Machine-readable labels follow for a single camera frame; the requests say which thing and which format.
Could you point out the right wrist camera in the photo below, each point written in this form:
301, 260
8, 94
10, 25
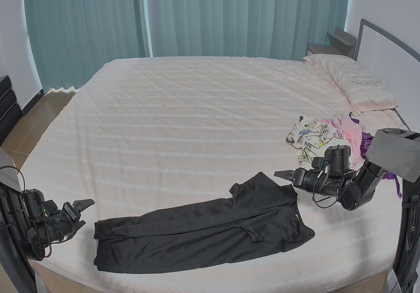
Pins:
317, 163

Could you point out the pale pink pillow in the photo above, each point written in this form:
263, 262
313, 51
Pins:
357, 81

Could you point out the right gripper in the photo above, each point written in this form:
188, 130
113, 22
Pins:
308, 180

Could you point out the blue-green curtain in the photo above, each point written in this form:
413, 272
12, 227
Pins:
246, 6
88, 16

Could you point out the black chest of drawers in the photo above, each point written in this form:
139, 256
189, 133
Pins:
9, 104

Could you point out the white printed pyjama top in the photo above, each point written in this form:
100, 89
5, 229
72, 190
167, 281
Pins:
311, 137

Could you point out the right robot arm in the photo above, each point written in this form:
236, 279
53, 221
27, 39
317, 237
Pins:
390, 150

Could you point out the pink garment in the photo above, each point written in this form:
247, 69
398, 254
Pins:
349, 131

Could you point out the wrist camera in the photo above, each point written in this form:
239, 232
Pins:
50, 208
317, 163

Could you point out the grey bedside table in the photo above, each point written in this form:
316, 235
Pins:
329, 49

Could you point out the purple garment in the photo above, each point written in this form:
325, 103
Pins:
366, 145

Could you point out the black T-shirt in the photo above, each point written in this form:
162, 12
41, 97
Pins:
197, 239

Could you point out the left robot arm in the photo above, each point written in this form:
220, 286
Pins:
13, 219

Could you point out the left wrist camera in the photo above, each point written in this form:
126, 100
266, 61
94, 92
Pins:
50, 208

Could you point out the bed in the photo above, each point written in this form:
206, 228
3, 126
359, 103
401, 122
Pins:
180, 114

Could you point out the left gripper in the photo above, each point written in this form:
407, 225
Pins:
64, 219

